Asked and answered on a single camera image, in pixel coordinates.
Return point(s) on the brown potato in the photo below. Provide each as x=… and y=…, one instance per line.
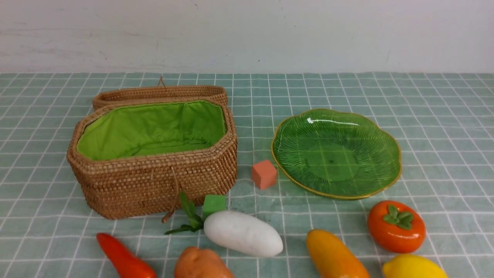
x=200, y=263

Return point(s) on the orange persimmon with green leaf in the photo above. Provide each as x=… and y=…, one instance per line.
x=396, y=227

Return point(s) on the orange yellow mango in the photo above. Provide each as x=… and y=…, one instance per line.
x=331, y=257

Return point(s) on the orange foam cube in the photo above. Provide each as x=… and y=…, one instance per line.
x=264, y=174

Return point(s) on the white radish with green leaves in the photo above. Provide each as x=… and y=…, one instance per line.
x=233, y=230

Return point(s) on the yellow lemon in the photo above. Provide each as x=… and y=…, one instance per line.
x=412, y=266

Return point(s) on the woven rattan basket green lining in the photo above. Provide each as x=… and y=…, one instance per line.
x=135, y=158

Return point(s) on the red chili pepper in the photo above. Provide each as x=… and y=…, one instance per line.
x=124, y=261

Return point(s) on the woven rattan basket lid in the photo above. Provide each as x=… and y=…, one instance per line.
x=161, y=91

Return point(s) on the green foam cube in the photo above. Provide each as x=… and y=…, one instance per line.
x=213, y=203

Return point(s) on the green glass leaf plate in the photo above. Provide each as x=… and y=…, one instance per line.
x=334, y=154

